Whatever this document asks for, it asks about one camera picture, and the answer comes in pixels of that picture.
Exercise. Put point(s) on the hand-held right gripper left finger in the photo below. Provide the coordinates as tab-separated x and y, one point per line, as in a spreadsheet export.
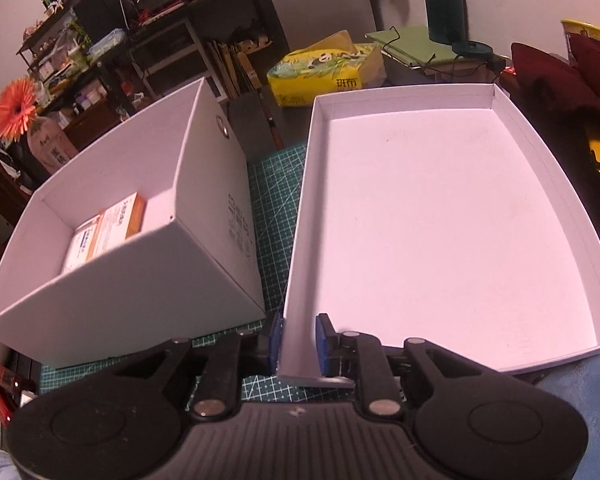
276	342

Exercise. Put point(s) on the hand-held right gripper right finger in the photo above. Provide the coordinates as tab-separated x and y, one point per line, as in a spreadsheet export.
324	345

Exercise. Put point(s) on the large white storage box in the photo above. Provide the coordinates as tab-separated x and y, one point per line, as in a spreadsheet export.
130	285

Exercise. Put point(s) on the white box lid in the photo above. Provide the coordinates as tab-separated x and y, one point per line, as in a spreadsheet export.
430	210

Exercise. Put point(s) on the orange white medicine box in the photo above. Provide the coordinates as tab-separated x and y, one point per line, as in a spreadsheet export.
122	217

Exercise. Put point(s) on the white blue medicine box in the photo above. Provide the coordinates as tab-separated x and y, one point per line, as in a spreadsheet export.
80	250

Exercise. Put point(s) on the green cutting mat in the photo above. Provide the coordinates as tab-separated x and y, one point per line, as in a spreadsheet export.
275	195

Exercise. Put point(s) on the person's blue clothed leg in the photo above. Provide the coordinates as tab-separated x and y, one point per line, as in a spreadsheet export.
580	410

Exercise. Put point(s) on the yellow tissue pack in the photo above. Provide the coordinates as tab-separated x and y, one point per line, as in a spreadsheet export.
320	75

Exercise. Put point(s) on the red lighter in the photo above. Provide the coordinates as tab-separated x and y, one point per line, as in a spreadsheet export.
2	402

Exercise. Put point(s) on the black shelf unit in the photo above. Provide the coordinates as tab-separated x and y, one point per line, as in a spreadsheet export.
180	45

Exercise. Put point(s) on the dark round base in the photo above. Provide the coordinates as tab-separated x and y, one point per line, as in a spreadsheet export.
472	50

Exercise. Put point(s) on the light blue wipes pack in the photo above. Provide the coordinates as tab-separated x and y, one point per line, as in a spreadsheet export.
106	44

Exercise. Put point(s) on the grey refrigerator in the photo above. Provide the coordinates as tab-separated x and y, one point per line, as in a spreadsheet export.
320	0

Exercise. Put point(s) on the orange gerbera flower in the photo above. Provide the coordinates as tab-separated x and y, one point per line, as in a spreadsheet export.
15	110

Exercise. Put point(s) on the dark red cushion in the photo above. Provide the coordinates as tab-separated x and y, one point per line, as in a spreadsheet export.
555	80

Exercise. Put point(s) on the dark green cylindrical appliance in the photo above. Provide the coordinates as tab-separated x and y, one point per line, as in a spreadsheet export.
444	12

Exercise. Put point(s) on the yellow printed tub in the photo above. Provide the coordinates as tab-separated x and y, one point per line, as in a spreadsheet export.
587	30

